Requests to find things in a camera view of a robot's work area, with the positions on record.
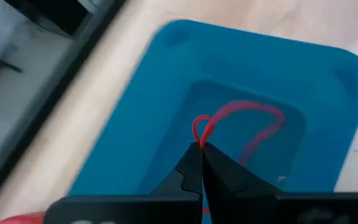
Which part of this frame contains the red rubber band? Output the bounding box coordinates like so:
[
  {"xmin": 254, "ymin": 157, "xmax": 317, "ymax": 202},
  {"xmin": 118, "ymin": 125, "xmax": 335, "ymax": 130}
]
[{"xmin": 192, "ymin": 100, "xmax": 285, "ymax": 216}]

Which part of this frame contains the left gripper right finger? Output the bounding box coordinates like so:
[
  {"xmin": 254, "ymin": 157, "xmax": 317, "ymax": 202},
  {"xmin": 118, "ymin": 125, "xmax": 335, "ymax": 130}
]
[{"xmin": 202, "ymin": 142, "xmax": 358, "ymax": 224}]

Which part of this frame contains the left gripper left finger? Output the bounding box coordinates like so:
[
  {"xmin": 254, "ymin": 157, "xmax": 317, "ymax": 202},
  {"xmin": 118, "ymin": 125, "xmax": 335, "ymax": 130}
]
[{"xmin": 44, "ymin": 142, "xmax": 203, "ymax": 224}]

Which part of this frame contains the blue plastic bin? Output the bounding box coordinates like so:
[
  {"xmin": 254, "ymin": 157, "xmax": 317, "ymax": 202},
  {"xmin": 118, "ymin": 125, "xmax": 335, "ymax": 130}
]
[{"xmin": 68, "ymin": 19, "xmax": 358, "ymax": 224}]

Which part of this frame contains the black table frame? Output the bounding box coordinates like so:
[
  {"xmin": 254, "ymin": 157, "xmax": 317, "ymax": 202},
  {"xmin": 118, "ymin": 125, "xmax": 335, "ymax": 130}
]
[{"xmin": 0, "ymin": 0, "xmax": 127, "ymax": 215}]

